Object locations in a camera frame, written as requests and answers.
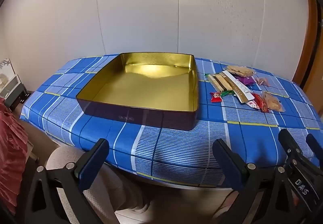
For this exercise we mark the large cracker pack clear wrapper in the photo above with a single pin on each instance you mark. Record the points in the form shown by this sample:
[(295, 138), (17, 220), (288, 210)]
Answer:
[(242, 71)]

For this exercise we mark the orange-ended clear candy packet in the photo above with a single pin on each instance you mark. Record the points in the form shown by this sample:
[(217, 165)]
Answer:
[(262, 81)]

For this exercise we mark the small red candy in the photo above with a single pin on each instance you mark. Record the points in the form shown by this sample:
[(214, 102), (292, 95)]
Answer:
[(216, 97)]

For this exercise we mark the red ruffled fabric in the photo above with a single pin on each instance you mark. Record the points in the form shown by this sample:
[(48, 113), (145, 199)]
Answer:
[(13, 152)]

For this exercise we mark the white bedside cabinet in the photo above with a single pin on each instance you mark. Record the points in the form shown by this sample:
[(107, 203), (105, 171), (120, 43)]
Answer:
[(13, 90)]

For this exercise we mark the long white brown snack bar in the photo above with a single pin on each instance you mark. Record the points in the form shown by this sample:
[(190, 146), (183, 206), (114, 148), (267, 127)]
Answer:
[(241, 91)]

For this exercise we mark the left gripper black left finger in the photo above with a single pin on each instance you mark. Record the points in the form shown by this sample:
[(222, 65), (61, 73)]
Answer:
[(44, 204)]

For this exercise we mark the brown pastry clear wrapper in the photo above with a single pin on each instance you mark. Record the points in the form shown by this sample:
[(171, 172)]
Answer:
[(273, 103)]

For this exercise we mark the red snack bar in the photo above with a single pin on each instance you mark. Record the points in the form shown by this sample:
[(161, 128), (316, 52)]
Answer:
[(258, 103)]

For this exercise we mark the blue plaid tablecloth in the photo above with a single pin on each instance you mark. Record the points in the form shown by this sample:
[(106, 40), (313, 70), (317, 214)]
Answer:
[(168, 155)]

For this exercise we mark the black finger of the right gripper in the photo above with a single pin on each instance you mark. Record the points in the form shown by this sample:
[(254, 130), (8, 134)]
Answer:
[(315, 147), (289, 145)]

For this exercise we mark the purple snack packet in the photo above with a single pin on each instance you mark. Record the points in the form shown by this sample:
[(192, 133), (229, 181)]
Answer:
[(247, 81)]

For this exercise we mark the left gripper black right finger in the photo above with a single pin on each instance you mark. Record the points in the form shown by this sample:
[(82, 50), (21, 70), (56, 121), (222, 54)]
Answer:
[(264, 195)]

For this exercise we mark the green-ended cracker pack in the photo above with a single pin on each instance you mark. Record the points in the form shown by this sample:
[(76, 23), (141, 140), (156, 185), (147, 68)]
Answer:
[(219, 84)]

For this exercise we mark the gold metal tin box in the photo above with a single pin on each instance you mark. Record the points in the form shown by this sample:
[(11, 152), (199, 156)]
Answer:
[(157, 89)]

